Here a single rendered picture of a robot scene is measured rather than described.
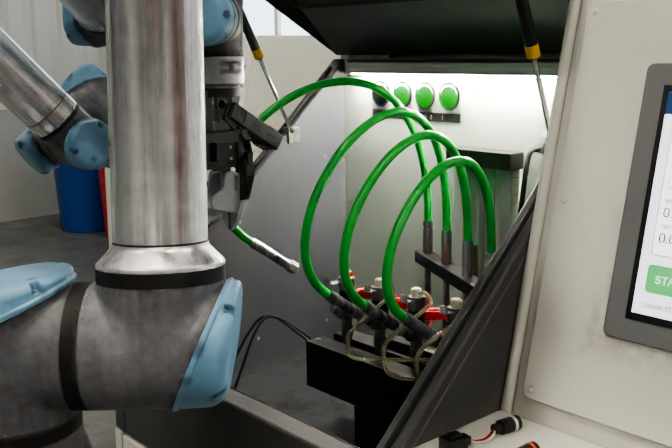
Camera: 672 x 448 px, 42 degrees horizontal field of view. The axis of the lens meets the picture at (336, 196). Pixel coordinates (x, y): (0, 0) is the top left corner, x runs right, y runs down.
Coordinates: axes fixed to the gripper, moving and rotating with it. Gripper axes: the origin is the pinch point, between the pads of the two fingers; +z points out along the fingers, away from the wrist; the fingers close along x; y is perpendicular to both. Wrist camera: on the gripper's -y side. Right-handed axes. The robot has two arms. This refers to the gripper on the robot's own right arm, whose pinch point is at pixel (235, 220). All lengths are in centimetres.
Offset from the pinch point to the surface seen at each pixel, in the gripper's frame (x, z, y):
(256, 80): -244, -12, -184
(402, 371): 17.9, 23.5, -17.6
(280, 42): -242, -30, -198
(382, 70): -15, -21, -46
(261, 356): -30, 35, -26
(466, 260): 17.9, 8.6, -32.4
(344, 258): 18.0, 3.8, -5.9
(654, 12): 50, -29, -30
